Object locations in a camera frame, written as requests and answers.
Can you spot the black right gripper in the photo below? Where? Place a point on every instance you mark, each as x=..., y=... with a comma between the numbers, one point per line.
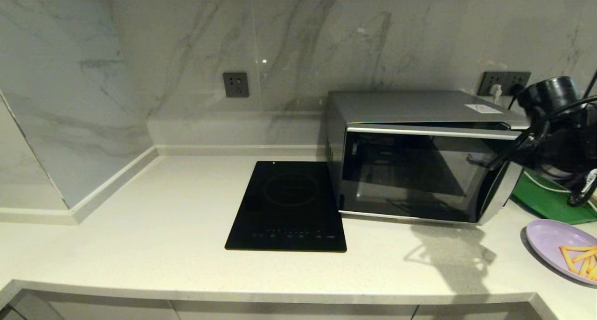
x=559, y=147

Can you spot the microwave door with dark glass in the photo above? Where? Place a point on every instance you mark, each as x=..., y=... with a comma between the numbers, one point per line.
x=410, y=175

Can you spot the purple plate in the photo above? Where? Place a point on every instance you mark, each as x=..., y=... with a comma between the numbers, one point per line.
x=545, y=238

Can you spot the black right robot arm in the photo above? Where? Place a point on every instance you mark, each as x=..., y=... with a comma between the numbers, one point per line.
x=552, y=93

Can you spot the silver Panasonic microwave oven body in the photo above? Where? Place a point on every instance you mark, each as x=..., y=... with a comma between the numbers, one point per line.
x=410, y=106

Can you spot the white paper label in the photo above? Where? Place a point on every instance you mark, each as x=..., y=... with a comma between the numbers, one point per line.
x=483, y=108

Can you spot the green plastic tray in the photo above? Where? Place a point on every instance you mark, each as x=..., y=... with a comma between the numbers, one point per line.
x=541, y=201

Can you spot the white power plug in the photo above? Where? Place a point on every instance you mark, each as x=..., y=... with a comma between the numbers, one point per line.
x=496, y=93

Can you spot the grey cabinet door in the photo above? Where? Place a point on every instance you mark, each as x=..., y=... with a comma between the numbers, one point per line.
x=116, y=310
x=466, y=313

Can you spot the black induction cooktop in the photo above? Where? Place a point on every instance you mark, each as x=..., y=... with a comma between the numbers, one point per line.
x=287, y=208

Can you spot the grey angled cabinet panel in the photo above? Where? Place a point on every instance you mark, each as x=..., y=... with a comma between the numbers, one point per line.
x=28, y=310

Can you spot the grey double wall socket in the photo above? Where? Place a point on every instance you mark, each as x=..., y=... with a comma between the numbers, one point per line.
x=489, y=79

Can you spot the grey single wall socket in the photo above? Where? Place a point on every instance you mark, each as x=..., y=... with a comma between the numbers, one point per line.
x=235, y=85

